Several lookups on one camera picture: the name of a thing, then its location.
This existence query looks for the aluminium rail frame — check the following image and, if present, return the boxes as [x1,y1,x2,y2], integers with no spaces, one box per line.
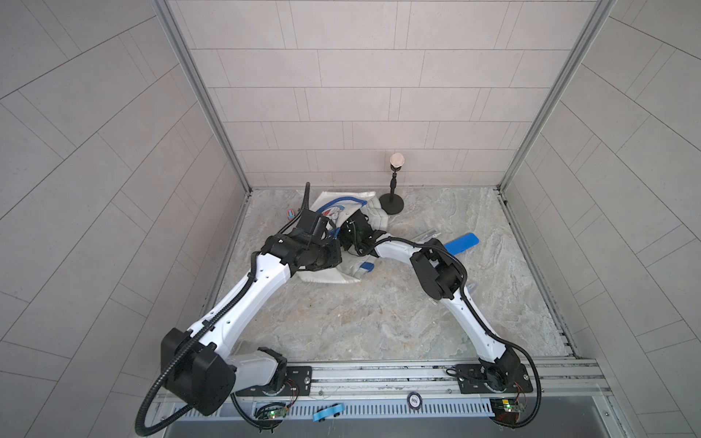
[152,358,614,423]

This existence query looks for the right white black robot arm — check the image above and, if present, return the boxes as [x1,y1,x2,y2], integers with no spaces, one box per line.
[339,213,541,394]

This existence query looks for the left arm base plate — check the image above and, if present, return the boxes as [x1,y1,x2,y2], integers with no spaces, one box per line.
[235,366,313,397]

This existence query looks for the left black corrugated cable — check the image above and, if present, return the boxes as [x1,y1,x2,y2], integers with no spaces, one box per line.
[134,248,264,437]

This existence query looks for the left green circuit board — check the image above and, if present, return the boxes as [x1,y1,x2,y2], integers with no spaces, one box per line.
[255,403,289,422]

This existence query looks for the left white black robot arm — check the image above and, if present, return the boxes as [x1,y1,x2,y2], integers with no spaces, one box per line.
[162,209,341,415]

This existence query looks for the green circuit board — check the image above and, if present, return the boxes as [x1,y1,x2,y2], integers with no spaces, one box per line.
[489,398,527,425]
[255,403,289,422]

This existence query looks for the black stand with round head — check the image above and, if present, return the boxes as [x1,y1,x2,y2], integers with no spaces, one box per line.
[379,153,405,215]

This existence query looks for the blue compass case lid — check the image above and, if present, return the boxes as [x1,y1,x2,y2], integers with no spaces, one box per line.
[445,233,480,257]

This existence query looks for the white canvas bag blue handles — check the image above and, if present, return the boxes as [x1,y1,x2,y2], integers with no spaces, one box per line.
[298,191,389,285]

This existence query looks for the right green circuit board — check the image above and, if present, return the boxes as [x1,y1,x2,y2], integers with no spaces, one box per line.
[489,398,527,425]

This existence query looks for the blue tape strip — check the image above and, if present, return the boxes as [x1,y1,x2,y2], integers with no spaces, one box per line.
[312,403,345,423]

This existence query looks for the round black white sticker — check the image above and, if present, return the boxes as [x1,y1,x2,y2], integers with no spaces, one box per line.
[406,392,423,411]

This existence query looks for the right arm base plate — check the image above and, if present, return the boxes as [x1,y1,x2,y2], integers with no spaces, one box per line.
[445,364,534,394]

